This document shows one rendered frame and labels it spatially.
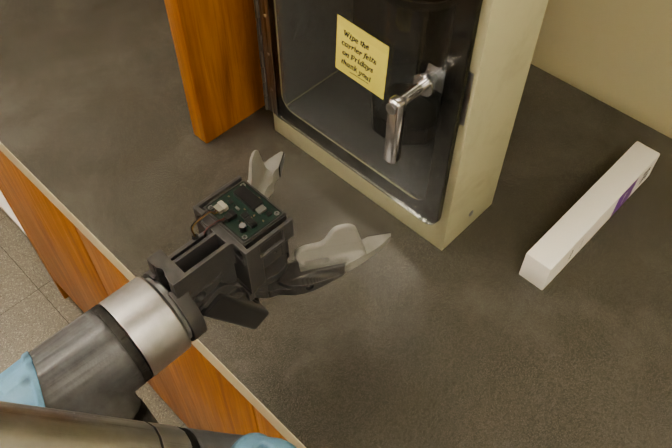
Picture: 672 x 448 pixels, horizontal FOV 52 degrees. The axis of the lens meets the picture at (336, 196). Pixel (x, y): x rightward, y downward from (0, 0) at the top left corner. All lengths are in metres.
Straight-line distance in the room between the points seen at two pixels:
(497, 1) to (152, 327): 0.40
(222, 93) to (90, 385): 0.55
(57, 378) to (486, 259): 0.55
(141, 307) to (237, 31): 0.50
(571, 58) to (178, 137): 0.63
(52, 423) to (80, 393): 0.13
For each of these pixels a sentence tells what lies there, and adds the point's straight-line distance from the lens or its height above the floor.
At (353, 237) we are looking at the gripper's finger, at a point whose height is 1.18.
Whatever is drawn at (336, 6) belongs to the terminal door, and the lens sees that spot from 0.77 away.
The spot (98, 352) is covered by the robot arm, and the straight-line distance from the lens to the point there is 0.56.
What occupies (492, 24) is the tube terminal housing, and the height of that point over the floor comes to 1.29.
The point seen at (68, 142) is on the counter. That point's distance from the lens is 1.09.
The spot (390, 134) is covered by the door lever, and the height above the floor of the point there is 1.16.
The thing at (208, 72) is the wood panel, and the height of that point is 1.06.
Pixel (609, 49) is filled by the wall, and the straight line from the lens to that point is 1.15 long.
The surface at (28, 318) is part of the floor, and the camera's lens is 2.10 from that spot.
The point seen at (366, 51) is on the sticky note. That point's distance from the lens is 0.76.
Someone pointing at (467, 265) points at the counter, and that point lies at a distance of 0.90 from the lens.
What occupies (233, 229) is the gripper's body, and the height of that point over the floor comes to 1.21.
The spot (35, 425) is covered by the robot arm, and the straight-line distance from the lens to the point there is 0.42.
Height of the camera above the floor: 1.67
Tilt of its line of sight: 50 degrees down
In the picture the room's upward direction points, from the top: straight up
